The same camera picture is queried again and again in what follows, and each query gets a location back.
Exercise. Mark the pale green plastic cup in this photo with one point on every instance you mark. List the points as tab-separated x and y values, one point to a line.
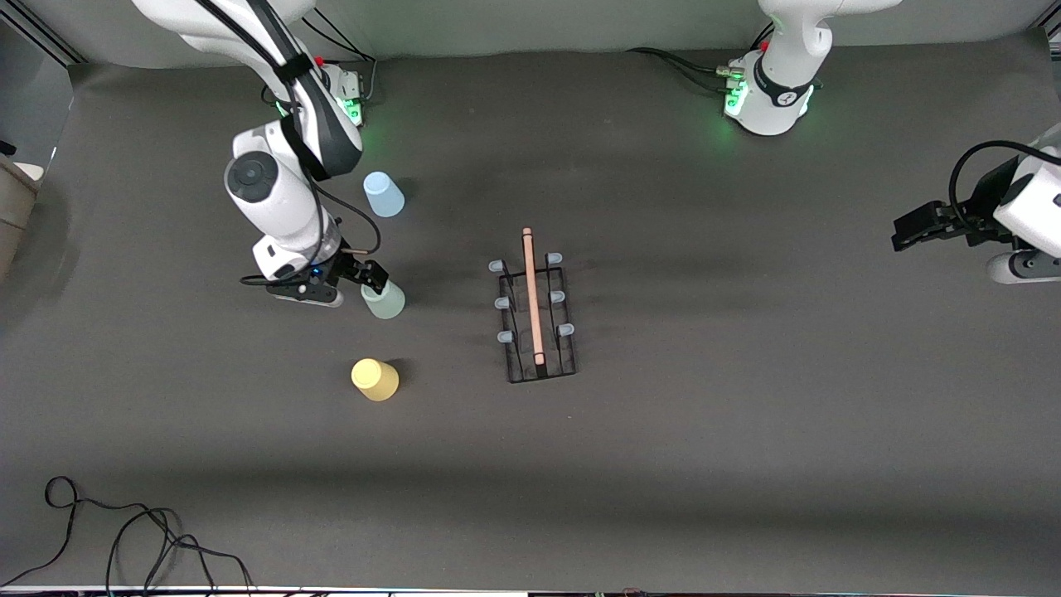
388	305

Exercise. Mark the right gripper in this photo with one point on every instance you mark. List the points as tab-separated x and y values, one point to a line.
346	268

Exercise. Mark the yellow plastic cup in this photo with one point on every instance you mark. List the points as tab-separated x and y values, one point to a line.
375	380

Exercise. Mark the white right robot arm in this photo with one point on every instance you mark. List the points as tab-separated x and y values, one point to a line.
273	191

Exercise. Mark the dark grey table mat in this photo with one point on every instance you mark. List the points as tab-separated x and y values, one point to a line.
663	456

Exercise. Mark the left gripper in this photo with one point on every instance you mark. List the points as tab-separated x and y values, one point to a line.
981	217

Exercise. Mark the light blue plastic cup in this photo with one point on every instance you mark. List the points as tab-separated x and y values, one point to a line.
384	197

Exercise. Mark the beige background object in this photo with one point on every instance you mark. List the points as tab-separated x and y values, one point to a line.
18	215

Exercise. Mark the black aluminium frame rail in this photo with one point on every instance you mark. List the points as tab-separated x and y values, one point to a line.
50	37
1053	31

